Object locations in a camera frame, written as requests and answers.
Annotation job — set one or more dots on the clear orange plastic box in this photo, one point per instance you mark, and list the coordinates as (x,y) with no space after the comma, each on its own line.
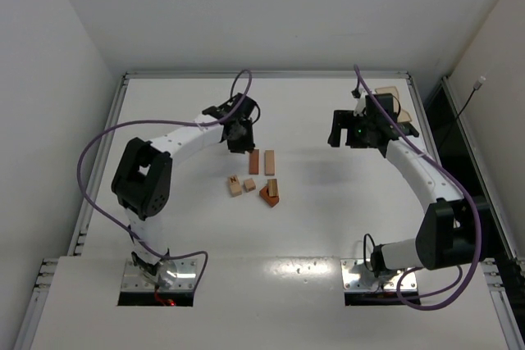
(402,115)

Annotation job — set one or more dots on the metal base plate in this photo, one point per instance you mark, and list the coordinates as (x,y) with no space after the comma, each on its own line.
(357,279)
(176,276)

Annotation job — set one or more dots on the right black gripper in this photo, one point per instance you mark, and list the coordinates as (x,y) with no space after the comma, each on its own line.
(342,128)

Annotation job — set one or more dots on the light wood cube block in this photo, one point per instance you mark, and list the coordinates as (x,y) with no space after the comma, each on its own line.
(235,190)

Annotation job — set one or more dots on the red-brown long block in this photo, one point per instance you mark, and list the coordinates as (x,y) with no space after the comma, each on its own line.
(254,162)

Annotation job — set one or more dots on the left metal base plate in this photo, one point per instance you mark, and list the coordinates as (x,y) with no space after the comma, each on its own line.
(176,276)

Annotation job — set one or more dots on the small plain wood cube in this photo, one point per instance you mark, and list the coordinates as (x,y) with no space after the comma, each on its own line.
(249,185)

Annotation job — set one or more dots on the light wood long block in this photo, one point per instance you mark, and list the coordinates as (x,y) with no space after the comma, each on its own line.
(269,163)

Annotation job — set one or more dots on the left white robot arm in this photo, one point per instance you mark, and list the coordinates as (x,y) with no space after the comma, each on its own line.
(142,182)

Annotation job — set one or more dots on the wood cube letter N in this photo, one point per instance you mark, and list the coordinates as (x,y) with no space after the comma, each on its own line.
(233,179)

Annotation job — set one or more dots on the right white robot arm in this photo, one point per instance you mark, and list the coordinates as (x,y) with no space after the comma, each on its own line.
(453,229)

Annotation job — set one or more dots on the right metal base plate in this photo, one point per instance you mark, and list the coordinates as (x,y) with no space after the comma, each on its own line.
(357,279)

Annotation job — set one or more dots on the dark-topped wood block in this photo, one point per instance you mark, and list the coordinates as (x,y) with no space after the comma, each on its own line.
(272,188)

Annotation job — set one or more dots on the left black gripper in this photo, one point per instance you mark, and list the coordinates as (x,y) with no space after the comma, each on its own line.
(240,142)

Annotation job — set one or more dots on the red-brown arch block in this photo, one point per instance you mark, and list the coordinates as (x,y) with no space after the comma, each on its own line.
(267,198)

